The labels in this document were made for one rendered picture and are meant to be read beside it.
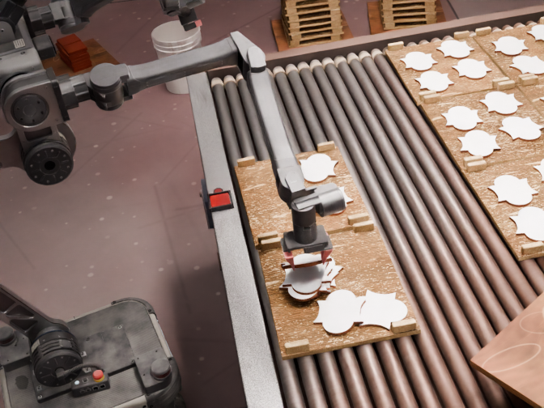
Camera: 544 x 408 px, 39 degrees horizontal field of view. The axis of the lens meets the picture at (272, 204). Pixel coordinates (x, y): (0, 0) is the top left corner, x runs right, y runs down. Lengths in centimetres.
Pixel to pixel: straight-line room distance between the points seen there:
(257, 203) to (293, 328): 53
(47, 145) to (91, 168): 206
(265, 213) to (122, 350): 91
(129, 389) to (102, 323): 37
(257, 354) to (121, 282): 174
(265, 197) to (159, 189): 178
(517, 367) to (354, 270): 55
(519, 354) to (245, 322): 69
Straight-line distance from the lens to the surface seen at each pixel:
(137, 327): 303
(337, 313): 196
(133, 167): 430
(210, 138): 271
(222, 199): 240
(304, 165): 246
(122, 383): 287
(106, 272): 367
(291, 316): 199
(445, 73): 295
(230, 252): 222
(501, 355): 177
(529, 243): 220
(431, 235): 223
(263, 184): 242
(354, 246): 216
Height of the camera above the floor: 238
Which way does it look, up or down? 38 degrees down
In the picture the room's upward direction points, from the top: 8 degrees counter-clockwise
